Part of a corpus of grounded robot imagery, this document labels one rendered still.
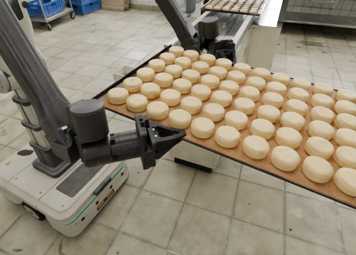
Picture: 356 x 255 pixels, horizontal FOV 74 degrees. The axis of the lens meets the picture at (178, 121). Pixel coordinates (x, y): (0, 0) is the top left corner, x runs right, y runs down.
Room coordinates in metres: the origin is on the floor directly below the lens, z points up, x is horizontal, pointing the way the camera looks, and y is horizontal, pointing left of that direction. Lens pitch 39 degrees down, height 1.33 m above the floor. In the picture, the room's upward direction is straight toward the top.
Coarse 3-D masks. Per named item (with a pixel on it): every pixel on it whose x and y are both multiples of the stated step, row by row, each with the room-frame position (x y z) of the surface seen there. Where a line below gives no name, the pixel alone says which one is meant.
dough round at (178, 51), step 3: (171, 48) 0.77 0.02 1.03; (174, 48) 0.77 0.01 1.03; (177, 48) 0.77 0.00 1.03; (180, 48) 0.77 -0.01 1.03; (171, 51) 0.75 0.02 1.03; (174, 51) 0.74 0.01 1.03; (177, 51) 0.74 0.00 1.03; (180, 51) 0.75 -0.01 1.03; (183, 51) 0.76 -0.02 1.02; (174, 54) 0.74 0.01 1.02; (177, 54) 0.74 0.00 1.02; (180, 54) 0.74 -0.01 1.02
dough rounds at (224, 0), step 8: (216, 0) 2.01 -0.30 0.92; (224, 0) 2.00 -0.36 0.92; (232, 0) 2.02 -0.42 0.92; (240, 0) 2.00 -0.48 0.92; (248, 0) 2.00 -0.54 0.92; (256, 0) 2.02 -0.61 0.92; (208, 8) 1.79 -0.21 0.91; (216, 8) 1.77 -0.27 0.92; (224, 8) 1.75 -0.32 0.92; (232, 8) 1.75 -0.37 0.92; (248, 8) 1.76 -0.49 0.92; (256, 8) 1.75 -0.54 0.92
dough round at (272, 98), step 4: (268, 92) 0.52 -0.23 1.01; (272, 92) 0.52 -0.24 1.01; (264, 96) 0.50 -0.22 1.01; (268, 96) 0.50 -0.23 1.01; (272, 96) 0.50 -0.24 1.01; (276, 96) 0.50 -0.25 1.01; (280, 96) 0.50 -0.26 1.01; (264, 100) 0.49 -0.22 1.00; (268, 100) 0.49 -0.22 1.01; (272, 100) 0.49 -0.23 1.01; (276, 100) 0.49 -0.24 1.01; (280, 100) 0.49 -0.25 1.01; (264, 104) 0.49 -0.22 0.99; (268, 104) 0.48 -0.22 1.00; (272, 104) 0.48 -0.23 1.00; (276, 104) 0.48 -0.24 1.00; (280, 104) 0.48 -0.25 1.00
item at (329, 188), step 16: (224, 80) 0.61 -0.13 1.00; (160, 96) 0.51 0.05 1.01; (128, 112) 0.44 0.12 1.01; (144, 112) 0.44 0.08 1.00; (256, 112) 0.46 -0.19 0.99; (304, 128) 0.41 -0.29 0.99; (336, 128) 0.41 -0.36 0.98; (208, 144) 0.35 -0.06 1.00; (240, 144) 0.35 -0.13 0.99; (272, 144) 0.35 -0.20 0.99; (304, 144) 0.36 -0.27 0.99; (336, 144) 0.36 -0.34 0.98; (240, 160) 0.31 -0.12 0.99; (256, 160) 0.31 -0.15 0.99; (304, 160) 0.31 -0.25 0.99; (288, 176) 0.27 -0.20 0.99; (304, 176) 0.27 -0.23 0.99; (336, 192) 0.24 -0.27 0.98
